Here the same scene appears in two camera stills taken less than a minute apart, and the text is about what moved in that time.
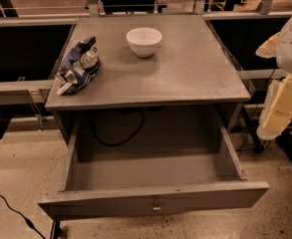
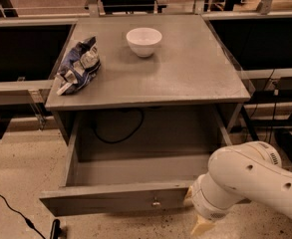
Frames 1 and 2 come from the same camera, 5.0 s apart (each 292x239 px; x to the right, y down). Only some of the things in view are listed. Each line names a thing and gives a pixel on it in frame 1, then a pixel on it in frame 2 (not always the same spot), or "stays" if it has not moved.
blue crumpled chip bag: [78, 66] stays
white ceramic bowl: [144, 40] stays
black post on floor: [56, 228] stays
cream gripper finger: [284, 100] to [188, 199]
